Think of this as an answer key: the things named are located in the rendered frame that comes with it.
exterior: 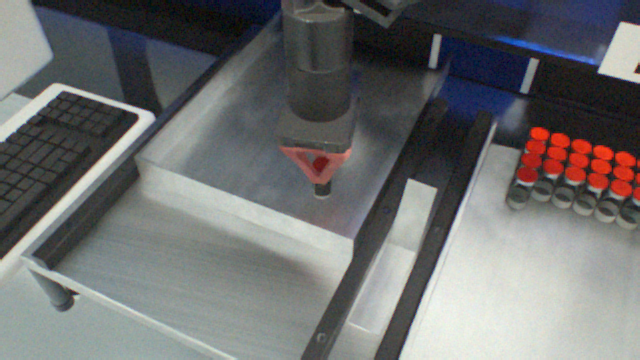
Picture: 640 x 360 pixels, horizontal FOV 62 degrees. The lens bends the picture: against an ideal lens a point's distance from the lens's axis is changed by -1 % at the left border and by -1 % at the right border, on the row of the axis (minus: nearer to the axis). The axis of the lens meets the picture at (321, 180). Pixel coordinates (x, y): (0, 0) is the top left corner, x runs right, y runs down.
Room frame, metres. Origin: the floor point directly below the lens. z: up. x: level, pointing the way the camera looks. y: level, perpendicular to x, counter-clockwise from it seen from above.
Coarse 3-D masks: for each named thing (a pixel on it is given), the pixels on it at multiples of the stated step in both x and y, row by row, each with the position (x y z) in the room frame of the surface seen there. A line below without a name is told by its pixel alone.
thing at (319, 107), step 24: (288, 72) 0.37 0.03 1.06; (312, 72) 0.36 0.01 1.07; (336, 72) 0.36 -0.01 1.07; (360, 72) 0.43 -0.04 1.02; (288, 96) 0.38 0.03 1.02; (312, 96) 0.36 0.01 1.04; (336, 96) 0.36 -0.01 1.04; (288, 120) 0.36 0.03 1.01; (312, 120) 0.36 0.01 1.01; (336, 120) 0.36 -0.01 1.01; (288, 144) 0.34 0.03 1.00; (312, 144) 0.34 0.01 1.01; (336, 144) 0.33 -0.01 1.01
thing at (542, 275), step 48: (480, 192) 0.39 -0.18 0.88; (480, 240) 0.33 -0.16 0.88; (528, 240) 0.33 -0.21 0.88; (576, 240) 0.33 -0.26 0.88; (624, 240) 0.32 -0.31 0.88; (432, 288) 0.25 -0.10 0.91; (480, 288) 0.27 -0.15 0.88; (528, 288) 0.27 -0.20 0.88; (576, 288) 0.27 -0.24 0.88; (624, 288) 0.27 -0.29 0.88; (432, 336) 0.22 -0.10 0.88; (480, 336) 0.22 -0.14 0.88; (528, 336) 0.22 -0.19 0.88; (576, 336) 0.22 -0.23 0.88; (624, 336) 0.22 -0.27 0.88
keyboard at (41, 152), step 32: (64, 96) 0.63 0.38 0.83; (32, 128) 0.55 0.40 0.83; (64, 128) 0.57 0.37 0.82; (96, 128) 0.55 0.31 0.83; (128, 128) 0.58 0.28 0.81; (0, 160) 0.49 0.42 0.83; (32, 160) 0.49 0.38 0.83; (64, 160) 0.49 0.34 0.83; (96, 160) 0.51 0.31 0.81; (0, 192) 0.44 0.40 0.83; (32, 192) 0.44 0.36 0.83; (64, 192) 0.45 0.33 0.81; (0, 224) 0.39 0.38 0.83; (32, 224) 0.40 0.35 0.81; (0, 256) 0.35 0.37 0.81
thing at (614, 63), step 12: (624, 24) 0.46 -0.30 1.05; (624, 36) 0.46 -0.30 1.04; (636, 36) 0.46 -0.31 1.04; (612, 48) 0.46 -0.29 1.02; (624, 48) 0.46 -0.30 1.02; (636, 48) 0.45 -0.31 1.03; (612, 60) 0.46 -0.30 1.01; (624, 60) 0.46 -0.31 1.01; (636, 60) 0.45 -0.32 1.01; (600, 72) 0.46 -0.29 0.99; (612, 72) 0.46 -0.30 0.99; (624, 72) 0.45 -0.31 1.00
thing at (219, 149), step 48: (240, 96) 0.56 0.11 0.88; (384, 96) 0.56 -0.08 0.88; (432, 96) 0.54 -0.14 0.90; (192, 144) 0.47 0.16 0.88; (240, 144) 0.47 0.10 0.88; (384, 144) 0.47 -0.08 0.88; (192, 192) 0.38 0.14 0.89; (240, 192) 0.39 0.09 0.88; (288, 192) 0.39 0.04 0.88; (336, 192) 0.39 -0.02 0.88; (384, 192) 0.38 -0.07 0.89; (336, 240) 0.31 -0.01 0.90
